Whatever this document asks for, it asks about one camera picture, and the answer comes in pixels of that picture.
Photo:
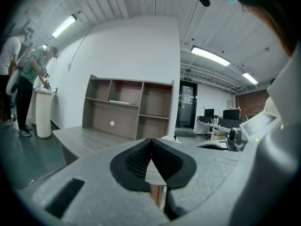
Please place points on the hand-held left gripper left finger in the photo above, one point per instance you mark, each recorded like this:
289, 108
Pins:
94, 185

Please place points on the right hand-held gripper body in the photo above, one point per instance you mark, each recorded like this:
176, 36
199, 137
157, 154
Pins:
270, 161

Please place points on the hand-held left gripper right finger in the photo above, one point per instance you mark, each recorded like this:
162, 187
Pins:
207, 173

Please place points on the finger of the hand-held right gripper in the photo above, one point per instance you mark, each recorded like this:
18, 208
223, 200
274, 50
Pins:
211, 146

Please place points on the wooden desk drawer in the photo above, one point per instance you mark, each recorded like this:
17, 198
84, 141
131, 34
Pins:
156, 195

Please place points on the white office desk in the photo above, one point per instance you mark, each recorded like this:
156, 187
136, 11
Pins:
209, 126

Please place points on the black computer monitor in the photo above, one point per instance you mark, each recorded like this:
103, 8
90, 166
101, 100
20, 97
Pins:
231, 114
209, 112

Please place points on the grey wooden desk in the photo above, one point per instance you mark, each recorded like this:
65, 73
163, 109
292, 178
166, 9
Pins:
94, 141

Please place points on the dark glass door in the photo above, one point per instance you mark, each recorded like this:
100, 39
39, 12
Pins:
187, 105

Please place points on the green ceiling sign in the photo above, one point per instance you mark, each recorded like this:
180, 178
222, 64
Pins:
187, 79

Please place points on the grey wooden shelf hutch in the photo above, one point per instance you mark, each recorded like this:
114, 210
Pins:
122, 116

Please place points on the long ceiling light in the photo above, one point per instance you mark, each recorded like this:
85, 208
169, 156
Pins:
250, 78
210, 56
64, 25

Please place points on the grey fisheye camera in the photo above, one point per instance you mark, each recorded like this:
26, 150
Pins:
236, 139

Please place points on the small black frame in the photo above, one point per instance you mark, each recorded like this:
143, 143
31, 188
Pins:
55, 90

